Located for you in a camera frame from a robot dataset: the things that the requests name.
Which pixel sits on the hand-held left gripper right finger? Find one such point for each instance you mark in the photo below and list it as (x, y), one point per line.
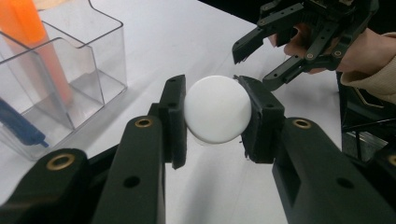
(264, 130)

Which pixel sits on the green and white glue stick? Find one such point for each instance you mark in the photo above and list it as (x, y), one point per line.
(218, 109)

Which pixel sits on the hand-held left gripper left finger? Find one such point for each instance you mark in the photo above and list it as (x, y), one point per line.
(174, 124)

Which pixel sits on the blue pen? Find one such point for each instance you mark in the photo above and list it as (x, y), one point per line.
(18, 124)

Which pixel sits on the clear plastic pen holder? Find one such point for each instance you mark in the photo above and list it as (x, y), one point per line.
(93, 77)

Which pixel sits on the orange highlighter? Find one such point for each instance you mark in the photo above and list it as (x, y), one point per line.
(31, 31)

